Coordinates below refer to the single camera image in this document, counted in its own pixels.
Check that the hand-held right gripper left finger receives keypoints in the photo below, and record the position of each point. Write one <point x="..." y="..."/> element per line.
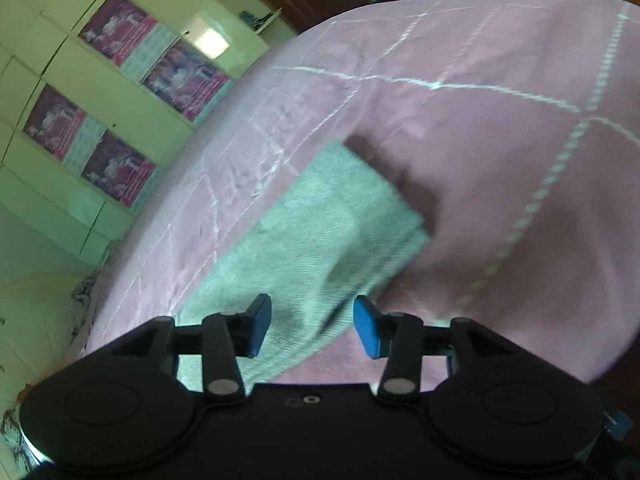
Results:
<point x="260" y="325"/>

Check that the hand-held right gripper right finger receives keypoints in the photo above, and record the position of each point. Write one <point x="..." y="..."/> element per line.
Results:
<point x="365" y="327"/>

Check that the pink wardrobe poster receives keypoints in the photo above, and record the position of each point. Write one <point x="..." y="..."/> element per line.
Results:
<point x="185" y="80"/>
<point x="117" y="25"/>
<point x="117" y="167"/>
<point x="55" y="120"/>

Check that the patterned bed sheet edge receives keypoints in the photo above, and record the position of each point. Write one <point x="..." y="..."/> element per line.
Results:
<point x="87" y="300"/>

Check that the pink checked bedspread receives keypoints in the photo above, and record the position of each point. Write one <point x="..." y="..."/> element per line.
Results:
<point x="500" y="160"/>

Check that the grey-green towel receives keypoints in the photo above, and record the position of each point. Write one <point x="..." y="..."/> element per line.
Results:
<point x="320" y="220"/>

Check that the cream headboard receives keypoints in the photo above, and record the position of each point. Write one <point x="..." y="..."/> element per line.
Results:
<point x="35" y="300"/>

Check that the pale green wardrobe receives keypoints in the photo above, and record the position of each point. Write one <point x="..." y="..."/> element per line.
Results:
<point x="65" y="65"/>

